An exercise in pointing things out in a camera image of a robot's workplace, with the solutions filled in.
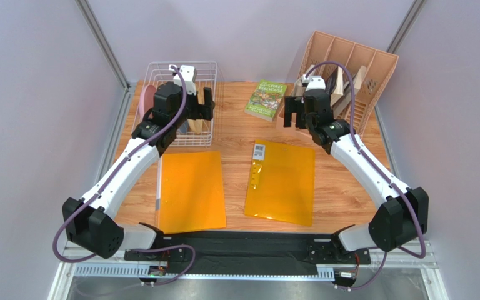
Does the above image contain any pink plate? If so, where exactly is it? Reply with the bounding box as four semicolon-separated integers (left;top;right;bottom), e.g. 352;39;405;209
138;84;157;121

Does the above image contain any cream yellow plate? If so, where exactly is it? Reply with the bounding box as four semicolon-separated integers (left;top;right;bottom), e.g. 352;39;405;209
187;119;203;134

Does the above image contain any blue plate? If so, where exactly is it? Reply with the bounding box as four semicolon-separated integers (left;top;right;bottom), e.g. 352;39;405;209
177;121;189;134

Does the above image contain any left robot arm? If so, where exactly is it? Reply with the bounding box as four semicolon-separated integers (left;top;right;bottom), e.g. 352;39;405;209
57;79;215;259

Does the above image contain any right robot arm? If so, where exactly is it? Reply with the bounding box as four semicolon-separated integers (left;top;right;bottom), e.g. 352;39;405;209
284;89;429;258

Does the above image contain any beige book in organizer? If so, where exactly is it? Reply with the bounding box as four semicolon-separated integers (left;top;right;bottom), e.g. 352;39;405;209
291;77;306;99

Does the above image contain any black book in organizer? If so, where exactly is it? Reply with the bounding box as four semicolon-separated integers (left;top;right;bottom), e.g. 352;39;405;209
326;67;341;96

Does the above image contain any tan book in organizer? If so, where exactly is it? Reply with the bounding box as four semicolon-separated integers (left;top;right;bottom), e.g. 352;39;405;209
331;66;368;118

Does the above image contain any green treehouse book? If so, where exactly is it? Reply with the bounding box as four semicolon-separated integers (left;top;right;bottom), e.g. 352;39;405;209
244;80;288;122

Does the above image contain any pink file organizer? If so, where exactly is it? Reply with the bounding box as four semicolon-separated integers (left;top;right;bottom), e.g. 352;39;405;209
297;31;399;137

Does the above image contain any left orange folder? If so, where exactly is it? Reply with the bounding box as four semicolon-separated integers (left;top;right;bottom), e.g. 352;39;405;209
156;151;227;234

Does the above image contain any orange folder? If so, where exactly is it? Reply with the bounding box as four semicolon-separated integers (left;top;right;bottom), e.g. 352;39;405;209
156;151;227;234
244;139;315;226

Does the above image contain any right orange folder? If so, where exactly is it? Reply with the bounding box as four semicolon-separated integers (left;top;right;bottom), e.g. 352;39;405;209
244;139;315;226

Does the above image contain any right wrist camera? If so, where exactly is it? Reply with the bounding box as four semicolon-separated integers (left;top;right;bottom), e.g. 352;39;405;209
301;74;326;92

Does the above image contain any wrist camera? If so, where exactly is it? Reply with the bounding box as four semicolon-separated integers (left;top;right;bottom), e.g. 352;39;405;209
173;65;198;95
301;74;326;92

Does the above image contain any white wire dish rack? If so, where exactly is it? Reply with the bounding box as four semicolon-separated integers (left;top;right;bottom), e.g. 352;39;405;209
132;61;218;147

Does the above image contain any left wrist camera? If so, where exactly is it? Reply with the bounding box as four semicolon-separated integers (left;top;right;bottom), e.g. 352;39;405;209
173;65;198;95

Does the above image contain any aluminium frame rail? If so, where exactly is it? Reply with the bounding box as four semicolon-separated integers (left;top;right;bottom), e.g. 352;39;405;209
75;0;131;91

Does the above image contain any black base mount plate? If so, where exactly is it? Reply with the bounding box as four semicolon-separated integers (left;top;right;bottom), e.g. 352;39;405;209
124;231;371;276

